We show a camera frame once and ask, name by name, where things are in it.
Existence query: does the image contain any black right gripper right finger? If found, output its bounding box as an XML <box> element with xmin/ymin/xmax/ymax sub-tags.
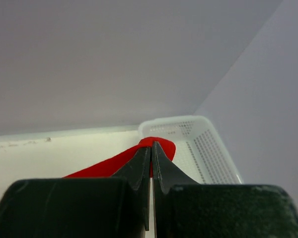
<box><xmin>151</xmin><ymin>142</ymin><xmax>298</xmax><ymax>238</ymax></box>

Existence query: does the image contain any white plastic mesh basket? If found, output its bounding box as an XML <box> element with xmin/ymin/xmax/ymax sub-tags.
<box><xmin>138</xmin><ymin>115</ymin><xmax>243</xmax><ymax>184</ymax></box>

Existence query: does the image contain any bright red t shirt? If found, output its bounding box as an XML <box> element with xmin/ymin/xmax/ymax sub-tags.
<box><xmin>0</xmin><ymin>136</ymin><xmax>177</xmax><ymax>216</ymax></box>

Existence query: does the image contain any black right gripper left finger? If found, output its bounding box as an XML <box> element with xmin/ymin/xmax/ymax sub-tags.
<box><xmin>0</xmin><ymin>147</ymin><xmax>151</xmax><ymax>238</ymax></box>

